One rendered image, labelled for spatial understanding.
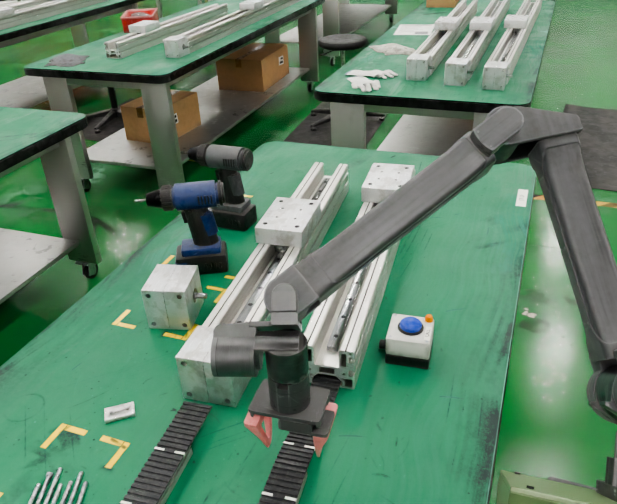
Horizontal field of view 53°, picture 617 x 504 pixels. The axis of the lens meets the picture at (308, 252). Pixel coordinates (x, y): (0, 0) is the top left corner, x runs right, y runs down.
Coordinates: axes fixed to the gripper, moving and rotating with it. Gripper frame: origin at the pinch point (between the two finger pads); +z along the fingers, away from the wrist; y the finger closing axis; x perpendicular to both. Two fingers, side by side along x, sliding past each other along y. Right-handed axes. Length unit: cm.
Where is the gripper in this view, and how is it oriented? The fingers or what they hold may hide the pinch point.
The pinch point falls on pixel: (293, 444)
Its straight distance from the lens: 95.3
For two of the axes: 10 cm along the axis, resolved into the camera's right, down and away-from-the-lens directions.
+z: 0.4, 8.6, 5.1
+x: -2.7, 5.0, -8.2
